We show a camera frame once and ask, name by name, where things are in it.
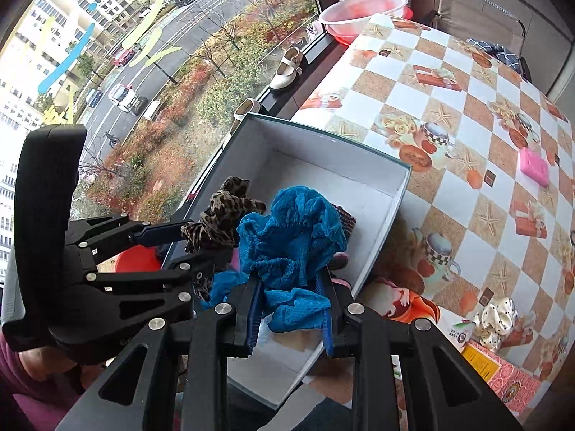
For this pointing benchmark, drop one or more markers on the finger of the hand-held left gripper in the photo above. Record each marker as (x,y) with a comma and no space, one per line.
(161,232)
(188,269)

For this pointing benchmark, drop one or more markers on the white cardboard box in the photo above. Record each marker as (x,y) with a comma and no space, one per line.
(314,166)

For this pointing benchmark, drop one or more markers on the leopard print scrunchie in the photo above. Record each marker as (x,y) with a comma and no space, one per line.
(220,220)

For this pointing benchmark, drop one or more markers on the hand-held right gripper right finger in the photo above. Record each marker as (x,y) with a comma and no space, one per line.
(326,332)

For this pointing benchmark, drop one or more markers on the person's left forearm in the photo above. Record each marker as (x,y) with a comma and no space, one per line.
(27,404)

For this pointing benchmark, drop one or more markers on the pink soft pouch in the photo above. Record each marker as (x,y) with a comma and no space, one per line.
(534,166)

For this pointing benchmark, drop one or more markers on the brown woven scrunchie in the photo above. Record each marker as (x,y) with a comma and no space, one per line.
(348,222)

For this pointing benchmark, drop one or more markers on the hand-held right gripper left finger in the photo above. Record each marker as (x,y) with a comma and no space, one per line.
(254,323)

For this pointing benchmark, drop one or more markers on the pink plastic basin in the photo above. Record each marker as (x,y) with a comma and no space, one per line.
(359,22)

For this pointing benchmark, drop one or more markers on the red plastic basin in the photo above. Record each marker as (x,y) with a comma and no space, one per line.
(343,39)

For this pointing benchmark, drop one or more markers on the red plastic bucket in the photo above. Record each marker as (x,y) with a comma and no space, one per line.
(134,260)

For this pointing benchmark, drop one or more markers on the metal folding bed frame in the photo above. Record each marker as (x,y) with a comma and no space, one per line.
(485,2)

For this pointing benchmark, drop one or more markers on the white green packet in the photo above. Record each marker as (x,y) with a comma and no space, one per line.
(458,330)

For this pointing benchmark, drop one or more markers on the checkered printed tablecloth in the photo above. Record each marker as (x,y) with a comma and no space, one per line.
(449,98)

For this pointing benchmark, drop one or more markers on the dark plaid cloth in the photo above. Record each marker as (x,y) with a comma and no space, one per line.
(503,56)

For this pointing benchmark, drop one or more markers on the white polka dot scrunchie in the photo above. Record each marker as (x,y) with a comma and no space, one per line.
(492,318)

